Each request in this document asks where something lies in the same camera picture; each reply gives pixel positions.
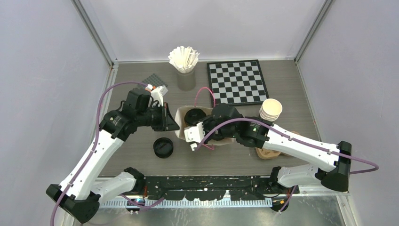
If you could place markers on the stack of black lids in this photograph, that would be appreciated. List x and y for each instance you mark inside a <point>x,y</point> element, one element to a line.
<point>163,147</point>

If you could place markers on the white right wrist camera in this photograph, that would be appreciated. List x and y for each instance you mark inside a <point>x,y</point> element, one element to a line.
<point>194,135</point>

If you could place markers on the white wrapped straws bundle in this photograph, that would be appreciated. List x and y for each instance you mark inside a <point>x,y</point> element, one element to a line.
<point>184,59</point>

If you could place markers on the grey straw holder cup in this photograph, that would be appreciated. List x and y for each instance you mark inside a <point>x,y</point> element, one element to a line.
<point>186,81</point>

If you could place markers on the brown pulp cup carrier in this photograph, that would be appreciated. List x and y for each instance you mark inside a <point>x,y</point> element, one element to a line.
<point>267,154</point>

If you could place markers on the paper gift bag pink handles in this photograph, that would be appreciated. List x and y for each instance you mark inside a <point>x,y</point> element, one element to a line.
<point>181,111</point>

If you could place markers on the black coffee cup lid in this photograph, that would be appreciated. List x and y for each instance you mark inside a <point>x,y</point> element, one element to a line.
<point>193,116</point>

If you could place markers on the grey lego baseplate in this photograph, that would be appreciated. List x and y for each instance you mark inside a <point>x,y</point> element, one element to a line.
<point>154,80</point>

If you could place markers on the black white chessboard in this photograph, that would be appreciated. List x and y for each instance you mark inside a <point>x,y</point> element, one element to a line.
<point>237,83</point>

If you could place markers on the aluminium frame rail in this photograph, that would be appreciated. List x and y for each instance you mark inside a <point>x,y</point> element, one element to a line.
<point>199,203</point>

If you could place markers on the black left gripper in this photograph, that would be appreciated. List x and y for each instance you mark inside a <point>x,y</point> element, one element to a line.
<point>167,122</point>

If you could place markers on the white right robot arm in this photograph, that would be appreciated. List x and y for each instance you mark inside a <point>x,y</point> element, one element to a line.
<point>327,164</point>

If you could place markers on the stack of paper cups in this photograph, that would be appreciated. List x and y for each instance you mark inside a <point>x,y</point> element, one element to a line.
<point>270,109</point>

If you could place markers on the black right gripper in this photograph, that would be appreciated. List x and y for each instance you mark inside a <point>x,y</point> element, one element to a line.
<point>205,120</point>

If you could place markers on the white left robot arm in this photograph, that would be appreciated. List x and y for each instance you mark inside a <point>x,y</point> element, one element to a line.
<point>113,132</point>

